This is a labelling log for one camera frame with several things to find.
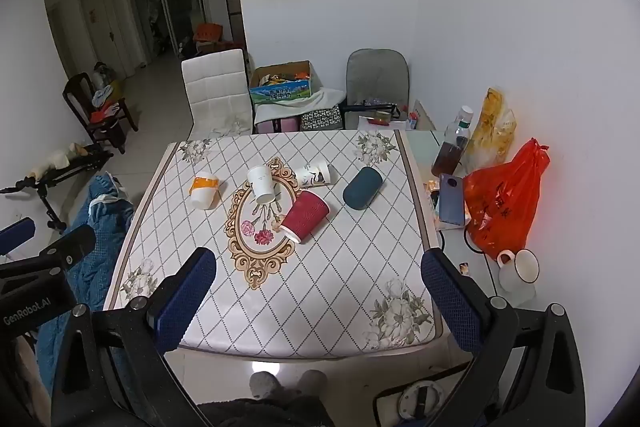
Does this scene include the orange stool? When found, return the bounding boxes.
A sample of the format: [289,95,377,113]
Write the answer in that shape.
[193,22,224,44]

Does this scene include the orange and white cup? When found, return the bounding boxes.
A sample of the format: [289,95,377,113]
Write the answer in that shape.
[189,174,221,210]

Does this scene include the blue quilted jacket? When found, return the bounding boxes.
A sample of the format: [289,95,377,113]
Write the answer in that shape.
[34,173,136,410]

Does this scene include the white round plastic item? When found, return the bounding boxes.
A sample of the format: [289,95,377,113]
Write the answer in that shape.
[397,382,444,423]

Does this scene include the orange plastic bag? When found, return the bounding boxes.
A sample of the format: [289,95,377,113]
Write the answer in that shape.
[462,138,551,254]

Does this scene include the white tray with red item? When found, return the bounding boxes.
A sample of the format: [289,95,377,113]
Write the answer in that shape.
[357,115,409,130]

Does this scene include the cardboard box with blue print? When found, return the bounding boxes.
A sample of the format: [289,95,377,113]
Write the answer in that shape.
[248,61,315,108]

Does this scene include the sliding glass door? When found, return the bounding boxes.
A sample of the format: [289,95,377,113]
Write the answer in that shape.
[124,0,211,64]

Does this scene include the blue-grey smartphone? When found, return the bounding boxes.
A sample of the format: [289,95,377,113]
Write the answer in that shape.
[438,173,469,227]

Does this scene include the black and white patterned bag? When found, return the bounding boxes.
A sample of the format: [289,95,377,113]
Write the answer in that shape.
[299,107,346,132]

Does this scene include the person's dark trouser legs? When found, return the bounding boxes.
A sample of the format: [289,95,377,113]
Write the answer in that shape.
[196,394,337,427]

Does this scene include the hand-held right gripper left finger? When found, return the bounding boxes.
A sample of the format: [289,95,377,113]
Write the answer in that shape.
[50,247,217,427]

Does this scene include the grey slipper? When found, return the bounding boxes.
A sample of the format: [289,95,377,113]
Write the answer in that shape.
[249,371,282,401]
[297,369,329,396]

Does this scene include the beige cloth bundle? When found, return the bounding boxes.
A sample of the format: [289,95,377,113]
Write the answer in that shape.
[31,142,94,178]

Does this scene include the shiny snack packet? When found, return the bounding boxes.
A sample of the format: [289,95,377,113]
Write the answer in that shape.
[424,180,442,219]

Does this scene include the black folding stand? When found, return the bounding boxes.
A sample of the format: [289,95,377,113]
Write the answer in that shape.
[0,144,114,234]

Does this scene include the grey cushioned chair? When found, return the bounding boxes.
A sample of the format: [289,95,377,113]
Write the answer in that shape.
[345,49,410,130]

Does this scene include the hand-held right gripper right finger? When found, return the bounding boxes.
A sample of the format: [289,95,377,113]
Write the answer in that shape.
[421,249,587,427]

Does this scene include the wooden room door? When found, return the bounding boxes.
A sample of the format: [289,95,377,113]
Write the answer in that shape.
[79,0,137,78]

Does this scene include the red ribbed paper cup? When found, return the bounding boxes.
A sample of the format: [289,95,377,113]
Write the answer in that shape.
[278,190,331,244]

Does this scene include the pile of clothes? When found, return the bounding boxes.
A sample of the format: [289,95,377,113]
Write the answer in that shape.
[89,86,122,124]

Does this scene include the yellow plastic bag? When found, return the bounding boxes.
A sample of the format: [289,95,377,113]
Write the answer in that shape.
[467,87,517,168]

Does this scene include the floral diamond pattern tablecloth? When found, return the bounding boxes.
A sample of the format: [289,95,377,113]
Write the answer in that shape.
[102,129,445,360]

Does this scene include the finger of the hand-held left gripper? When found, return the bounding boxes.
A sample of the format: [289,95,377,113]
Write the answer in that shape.
[0,217,37,254]
[31,224,97,270]

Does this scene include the white cloth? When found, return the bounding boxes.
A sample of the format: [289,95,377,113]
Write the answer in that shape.
[254,89,347,122]

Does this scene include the white paper cup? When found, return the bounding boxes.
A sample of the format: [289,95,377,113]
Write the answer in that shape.
[247,165,276,204]

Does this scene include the patterned paper cup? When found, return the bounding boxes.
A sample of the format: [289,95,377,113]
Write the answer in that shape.
[294,162,333,188]

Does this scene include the dark teal cup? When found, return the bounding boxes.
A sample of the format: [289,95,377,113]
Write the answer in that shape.
[342,167,384,210]

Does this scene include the white padded chair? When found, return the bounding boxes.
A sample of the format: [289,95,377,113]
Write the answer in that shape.
[181,49,254,138]

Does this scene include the bottle with brown liquid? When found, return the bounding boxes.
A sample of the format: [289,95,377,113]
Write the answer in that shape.
[431,106,475,178]

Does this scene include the white enamel mug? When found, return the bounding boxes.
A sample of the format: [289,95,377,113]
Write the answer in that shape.
[496,248,541,304]

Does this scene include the dark wooden chair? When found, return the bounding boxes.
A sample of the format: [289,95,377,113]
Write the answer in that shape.
[62,72,140,154]

